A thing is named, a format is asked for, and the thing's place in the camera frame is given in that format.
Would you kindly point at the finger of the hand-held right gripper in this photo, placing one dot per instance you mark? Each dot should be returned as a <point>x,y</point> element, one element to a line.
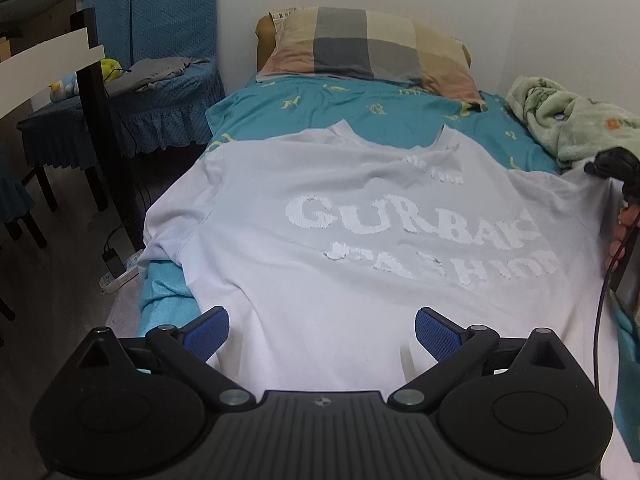
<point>612,162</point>

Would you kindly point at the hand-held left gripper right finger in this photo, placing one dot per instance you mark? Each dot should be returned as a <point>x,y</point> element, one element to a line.
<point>433,334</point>

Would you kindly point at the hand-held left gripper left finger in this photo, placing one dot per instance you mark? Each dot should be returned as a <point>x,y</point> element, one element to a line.
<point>207,334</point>

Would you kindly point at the white printed t-shirt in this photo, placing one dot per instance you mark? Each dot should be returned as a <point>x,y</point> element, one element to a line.
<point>325,270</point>

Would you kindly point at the person's right hand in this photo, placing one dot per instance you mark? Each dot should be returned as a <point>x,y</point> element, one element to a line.
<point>622,232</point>

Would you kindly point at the green fleece blanket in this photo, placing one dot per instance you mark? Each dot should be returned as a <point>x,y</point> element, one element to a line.
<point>565,115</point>

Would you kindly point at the white power strip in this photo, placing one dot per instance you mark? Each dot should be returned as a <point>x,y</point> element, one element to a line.
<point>112,284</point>

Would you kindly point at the black charger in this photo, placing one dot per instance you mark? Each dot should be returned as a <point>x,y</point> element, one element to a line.
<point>114,262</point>

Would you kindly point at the blue covered chair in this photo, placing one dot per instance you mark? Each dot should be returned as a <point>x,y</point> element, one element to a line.
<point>107,20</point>
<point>165,10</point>
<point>12,190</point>

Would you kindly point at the bed with teal printed sheet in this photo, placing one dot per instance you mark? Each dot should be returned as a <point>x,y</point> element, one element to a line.
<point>310,110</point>

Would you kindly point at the grey cloth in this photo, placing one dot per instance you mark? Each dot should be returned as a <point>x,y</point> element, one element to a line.
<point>150,72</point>

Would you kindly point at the plaid pillow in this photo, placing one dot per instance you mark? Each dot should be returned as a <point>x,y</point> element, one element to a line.
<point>360,45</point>

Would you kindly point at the yellow plush toy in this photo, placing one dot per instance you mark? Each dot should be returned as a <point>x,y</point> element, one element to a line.
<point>65,87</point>
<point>109,69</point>

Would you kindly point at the brown pillow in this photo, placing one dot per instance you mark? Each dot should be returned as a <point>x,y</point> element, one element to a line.
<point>265,40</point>

